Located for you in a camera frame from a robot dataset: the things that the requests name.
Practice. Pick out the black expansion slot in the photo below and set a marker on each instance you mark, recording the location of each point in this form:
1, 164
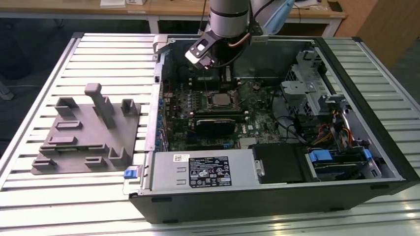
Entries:
210, 147

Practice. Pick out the grey stand foot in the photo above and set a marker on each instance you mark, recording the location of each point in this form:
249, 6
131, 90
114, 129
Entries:
6, 92

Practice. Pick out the white paper sheet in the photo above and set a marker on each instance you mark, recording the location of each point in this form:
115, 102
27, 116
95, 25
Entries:
111, 3

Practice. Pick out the hard disk in blue carrier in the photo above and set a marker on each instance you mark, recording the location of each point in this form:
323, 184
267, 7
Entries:
321, 156

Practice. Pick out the CPU socket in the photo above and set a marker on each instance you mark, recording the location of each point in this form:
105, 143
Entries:
207, 103

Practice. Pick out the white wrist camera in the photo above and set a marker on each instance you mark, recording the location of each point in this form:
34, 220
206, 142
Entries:
201, 51

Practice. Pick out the small black device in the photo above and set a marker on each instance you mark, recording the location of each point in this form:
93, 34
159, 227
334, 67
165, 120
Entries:
335, 6

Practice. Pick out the grey parts rack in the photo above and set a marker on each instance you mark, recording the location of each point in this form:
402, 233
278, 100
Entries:
89, 137

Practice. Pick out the black PC case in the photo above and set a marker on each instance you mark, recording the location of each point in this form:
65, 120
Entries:
230, 206

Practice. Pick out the silver chipset heatsink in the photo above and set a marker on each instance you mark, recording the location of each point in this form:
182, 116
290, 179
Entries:
247, 142

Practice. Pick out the blue case latch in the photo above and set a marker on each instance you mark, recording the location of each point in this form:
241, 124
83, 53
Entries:
130, 173

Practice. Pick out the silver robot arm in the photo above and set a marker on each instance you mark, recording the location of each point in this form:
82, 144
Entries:
229, 17

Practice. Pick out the black drive bay cover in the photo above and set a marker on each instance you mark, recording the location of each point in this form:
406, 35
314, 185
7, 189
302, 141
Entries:
279, 164

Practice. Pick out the white labelled box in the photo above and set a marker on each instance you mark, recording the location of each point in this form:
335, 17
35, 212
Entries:
137, 2

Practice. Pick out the green motherboard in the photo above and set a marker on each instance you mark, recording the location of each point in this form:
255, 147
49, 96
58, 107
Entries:
263, 115

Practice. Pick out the silver CPU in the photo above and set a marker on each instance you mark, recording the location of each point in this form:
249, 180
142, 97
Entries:
222, 99

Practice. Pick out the wooden cabinet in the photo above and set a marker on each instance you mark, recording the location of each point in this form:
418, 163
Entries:
394, 29

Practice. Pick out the silver metal drive cage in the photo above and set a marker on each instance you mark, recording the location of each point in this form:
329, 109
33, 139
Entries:
294, 89

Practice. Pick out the grey power supply unit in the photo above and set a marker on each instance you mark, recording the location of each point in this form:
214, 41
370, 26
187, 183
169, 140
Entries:
165, 169

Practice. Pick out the black RAM slot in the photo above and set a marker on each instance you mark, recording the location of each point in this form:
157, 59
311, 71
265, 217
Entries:
211, 86
218, 112
211, 79

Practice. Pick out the round coin battery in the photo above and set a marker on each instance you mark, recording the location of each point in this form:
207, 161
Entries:
257, 85

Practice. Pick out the black graphics card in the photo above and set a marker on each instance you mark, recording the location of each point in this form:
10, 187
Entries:
215, 127

